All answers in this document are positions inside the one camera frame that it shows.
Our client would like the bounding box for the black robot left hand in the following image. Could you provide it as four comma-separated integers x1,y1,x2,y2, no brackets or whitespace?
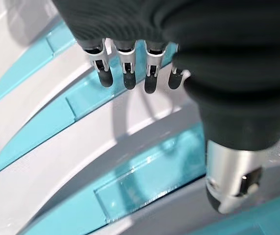
52,0,280,214

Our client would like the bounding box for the blue white cart drawer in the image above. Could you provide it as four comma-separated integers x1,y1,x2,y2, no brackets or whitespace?
24,117,280,235
193,190,280,235
0,57,202,235
0,21,179,157

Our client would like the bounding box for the white medical cart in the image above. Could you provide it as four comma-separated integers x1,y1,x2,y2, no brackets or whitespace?
0,0,66,98

